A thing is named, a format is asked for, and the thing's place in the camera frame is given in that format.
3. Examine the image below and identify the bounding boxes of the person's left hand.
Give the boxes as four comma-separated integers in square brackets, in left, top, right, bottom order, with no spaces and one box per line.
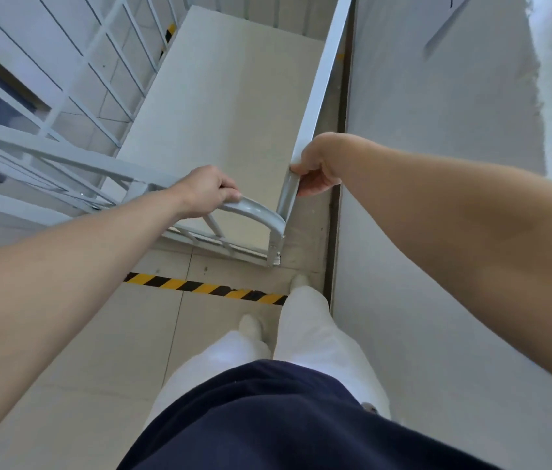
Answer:
[171,165,243,220]

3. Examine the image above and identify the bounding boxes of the person's right hand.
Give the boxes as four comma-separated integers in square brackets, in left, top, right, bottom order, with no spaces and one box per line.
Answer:
[290,132,355,198]

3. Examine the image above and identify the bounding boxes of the person's left forearm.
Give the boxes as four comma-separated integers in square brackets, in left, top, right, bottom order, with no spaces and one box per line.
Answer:
[0,183,193,462]

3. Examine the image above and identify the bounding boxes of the person's right forearm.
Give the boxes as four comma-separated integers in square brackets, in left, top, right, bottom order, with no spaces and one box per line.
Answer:
[335,136,552,402]

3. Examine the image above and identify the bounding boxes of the white flat cart platform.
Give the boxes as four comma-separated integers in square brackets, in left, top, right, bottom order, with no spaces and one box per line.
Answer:
[117,5,336,262]

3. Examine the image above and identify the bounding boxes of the yellow black hazard tape strip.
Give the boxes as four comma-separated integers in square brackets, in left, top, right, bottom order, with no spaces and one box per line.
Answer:
[123,272,289,306]

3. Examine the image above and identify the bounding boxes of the white trousers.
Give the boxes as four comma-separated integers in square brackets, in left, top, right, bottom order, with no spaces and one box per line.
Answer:
[144,286,392,431]

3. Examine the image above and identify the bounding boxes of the white metal grid fence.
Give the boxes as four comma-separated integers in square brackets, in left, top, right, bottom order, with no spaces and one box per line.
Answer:
[0,0,193,152]

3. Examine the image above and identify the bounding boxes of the navy blue shirt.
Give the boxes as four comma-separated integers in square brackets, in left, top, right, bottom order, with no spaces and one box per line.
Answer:
[117,359,502,470]

